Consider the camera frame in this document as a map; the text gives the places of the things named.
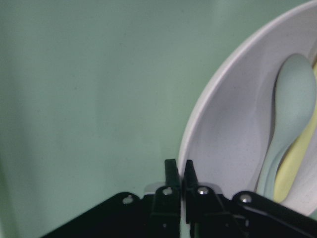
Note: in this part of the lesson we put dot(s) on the white round plate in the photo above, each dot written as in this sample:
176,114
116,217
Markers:
230,127

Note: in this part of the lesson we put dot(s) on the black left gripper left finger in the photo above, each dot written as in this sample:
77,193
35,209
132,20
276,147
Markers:
165,212

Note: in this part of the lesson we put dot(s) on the light green plastic spoon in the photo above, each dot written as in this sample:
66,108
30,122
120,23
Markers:
294,103

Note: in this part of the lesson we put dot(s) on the yellow plastic fork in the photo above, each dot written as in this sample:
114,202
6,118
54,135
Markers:
290,164

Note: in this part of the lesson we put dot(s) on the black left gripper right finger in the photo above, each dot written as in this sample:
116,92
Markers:
210,215

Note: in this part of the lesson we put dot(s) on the light green plastic tray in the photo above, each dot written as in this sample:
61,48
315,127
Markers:
95,95

